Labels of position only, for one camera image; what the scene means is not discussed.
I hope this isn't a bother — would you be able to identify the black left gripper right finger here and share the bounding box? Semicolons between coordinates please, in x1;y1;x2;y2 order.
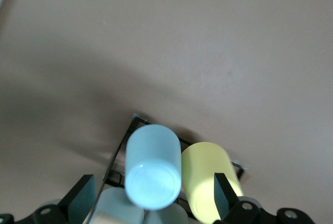
213;172;274;224

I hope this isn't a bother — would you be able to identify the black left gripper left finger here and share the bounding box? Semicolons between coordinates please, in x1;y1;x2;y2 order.
24;173;96;224

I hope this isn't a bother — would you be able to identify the light blue cup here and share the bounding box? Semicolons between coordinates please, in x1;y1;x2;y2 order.
124;124;182;211

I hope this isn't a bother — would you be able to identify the yellow cup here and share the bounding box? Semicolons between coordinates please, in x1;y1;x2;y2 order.
181;142;245;221

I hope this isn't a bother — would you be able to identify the grey cup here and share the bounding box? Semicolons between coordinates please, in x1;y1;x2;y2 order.
144;203;189;224
95;187;145;224

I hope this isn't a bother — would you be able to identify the black wire cup rack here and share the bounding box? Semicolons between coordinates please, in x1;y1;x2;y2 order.
92;113;251;224

